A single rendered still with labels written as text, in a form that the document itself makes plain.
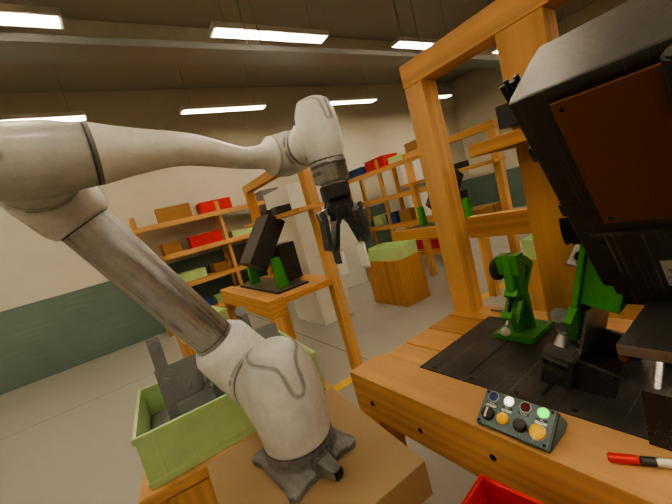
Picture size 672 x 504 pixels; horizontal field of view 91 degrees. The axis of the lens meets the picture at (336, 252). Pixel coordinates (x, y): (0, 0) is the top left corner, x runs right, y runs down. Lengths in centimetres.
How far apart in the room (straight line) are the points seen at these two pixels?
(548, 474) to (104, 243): 97
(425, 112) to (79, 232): 120
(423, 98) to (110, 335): 677
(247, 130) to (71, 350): 542
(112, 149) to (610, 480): 98
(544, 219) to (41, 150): 125
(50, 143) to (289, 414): 60
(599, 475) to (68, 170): 99
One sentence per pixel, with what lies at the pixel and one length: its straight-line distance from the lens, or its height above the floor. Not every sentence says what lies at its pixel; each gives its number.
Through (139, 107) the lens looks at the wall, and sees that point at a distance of 789.
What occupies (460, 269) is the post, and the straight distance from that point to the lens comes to 149.
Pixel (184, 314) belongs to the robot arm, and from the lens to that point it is 82.
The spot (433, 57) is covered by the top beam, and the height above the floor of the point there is 190.
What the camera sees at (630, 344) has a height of 113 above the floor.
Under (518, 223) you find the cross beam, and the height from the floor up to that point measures 123.
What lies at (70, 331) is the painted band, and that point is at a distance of 741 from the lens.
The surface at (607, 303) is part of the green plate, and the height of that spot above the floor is 112.
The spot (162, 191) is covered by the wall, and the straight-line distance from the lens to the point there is 746.
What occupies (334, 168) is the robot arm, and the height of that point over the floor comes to 155.
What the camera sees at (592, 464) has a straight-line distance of 84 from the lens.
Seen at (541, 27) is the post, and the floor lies 180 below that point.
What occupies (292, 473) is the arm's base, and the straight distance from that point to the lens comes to 82.
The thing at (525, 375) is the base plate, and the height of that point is 90.
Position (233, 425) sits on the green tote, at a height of 85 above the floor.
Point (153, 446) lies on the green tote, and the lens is 127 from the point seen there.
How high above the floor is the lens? 145
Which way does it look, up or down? 7 degrees down
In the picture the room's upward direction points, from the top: 15 degrees counter-clockwise
